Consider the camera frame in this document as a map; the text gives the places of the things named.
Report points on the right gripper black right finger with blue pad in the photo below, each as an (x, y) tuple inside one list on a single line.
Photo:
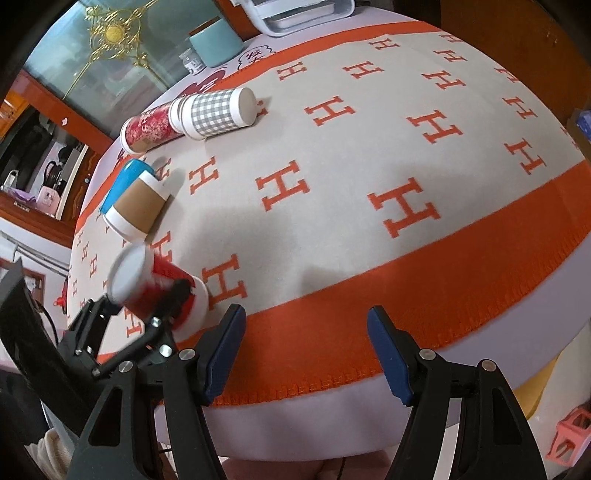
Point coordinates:
[(494, 439)]

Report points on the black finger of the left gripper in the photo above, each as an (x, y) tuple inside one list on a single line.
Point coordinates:
[(156, 344)]

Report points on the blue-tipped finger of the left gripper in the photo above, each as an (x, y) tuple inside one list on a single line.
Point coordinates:
[(87, 331)]

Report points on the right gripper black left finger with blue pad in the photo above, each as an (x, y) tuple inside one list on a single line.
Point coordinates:
[(118, 440)]

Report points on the red paper cup gold print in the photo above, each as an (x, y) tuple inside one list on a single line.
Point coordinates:
[(138, 279)]

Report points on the brown sleeve paper cup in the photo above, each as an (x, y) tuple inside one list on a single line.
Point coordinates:
[(134, 213)]

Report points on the blue plastic cup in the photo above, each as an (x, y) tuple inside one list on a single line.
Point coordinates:
[(130, 171)]

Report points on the red floral paper cup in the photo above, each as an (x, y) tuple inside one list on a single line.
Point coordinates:
[(149, 130)]

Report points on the grey checked paper cup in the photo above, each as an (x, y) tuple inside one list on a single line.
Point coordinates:
[(208, 114)]

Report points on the pink plastic stool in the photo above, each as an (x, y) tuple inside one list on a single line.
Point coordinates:
[(571, 439)]

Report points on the orange H pattern blanket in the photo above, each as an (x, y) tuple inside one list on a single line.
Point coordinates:
[(323, 184)]

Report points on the teal ceramic canister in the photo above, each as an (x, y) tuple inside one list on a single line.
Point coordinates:
[(215, 42)]

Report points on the glass door gold ornament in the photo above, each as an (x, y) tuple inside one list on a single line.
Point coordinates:
[(109, 60)]

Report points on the white desktop appliance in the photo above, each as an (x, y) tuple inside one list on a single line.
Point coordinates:
[(278, 18)]

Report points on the brown wooden cabinet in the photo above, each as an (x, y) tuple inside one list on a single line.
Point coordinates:
[(522, 37)]

